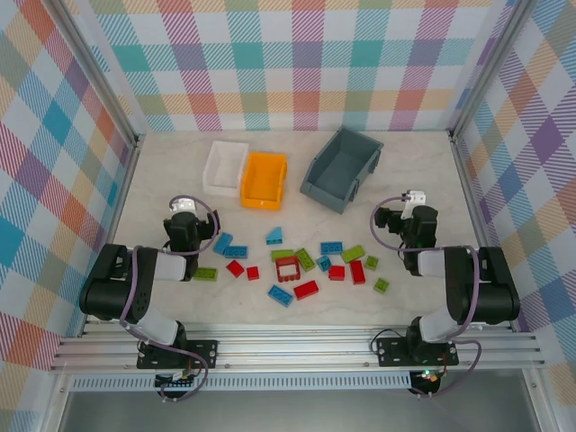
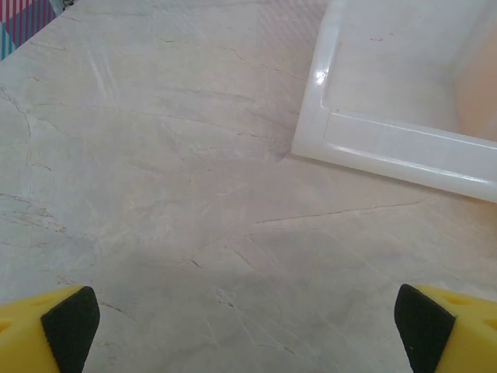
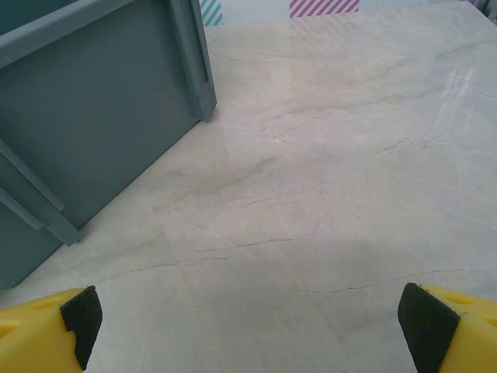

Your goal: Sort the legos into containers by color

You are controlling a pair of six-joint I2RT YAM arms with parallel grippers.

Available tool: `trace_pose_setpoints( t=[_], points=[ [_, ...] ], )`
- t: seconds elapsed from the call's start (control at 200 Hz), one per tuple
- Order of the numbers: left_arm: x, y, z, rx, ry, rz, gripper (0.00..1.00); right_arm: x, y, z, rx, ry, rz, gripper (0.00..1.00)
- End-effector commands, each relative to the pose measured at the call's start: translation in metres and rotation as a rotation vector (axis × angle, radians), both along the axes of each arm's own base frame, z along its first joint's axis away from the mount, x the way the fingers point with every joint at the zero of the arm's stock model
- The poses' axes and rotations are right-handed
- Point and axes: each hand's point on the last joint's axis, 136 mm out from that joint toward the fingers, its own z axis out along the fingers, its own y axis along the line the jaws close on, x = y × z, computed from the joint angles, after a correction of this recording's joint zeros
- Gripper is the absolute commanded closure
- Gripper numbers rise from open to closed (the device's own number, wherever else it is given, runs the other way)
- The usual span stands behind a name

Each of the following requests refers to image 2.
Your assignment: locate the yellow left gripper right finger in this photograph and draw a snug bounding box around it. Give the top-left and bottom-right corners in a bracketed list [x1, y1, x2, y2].
[393, 283, 497, 373]

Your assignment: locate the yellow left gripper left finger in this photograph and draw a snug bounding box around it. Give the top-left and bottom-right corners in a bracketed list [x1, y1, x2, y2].
[0, 285, 101, 373]

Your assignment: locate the white plastic container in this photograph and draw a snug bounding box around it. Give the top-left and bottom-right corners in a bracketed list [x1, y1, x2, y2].
[290, 0, 497, 204]

